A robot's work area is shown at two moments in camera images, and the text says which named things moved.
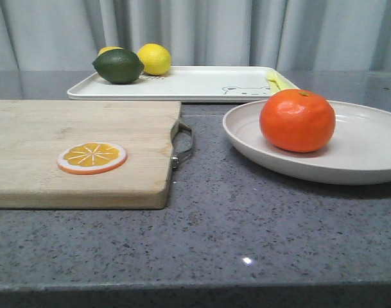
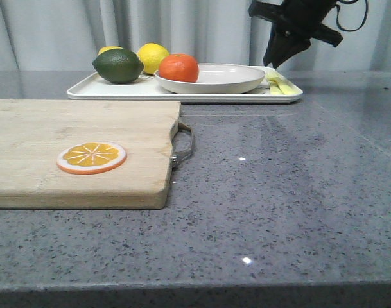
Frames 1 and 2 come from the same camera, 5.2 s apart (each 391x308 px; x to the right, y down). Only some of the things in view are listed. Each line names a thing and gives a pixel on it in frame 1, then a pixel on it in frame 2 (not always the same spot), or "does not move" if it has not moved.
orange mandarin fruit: x=297 y=120 → x=179 y=67
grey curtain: x=312 y=35 does not move
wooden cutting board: x=26 y=137 does not move
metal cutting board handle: x=175 y=156 does not move
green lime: x=117 y=66 does not move
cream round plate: x=364 y=149 → x=216 y=79
